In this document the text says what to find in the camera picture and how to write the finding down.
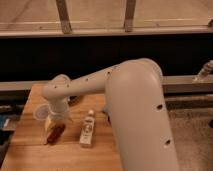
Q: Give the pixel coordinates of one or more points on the white lotion bottle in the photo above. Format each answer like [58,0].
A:
[87,130]

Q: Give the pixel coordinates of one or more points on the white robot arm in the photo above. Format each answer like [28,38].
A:
[135,101]

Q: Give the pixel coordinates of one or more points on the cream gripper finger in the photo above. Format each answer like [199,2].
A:
[69,118]
[49,124]

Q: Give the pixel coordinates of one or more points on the dark round plate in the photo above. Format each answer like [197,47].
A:
[73,99]

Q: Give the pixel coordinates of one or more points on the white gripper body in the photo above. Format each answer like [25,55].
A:
[59,110]

